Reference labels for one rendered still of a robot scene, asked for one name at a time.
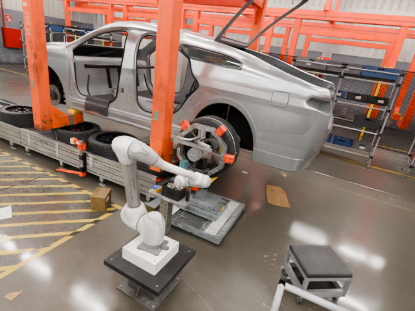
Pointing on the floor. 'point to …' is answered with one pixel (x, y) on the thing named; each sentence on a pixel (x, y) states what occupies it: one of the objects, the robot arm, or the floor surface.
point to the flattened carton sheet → (276, 196)
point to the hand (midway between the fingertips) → (201, 167)
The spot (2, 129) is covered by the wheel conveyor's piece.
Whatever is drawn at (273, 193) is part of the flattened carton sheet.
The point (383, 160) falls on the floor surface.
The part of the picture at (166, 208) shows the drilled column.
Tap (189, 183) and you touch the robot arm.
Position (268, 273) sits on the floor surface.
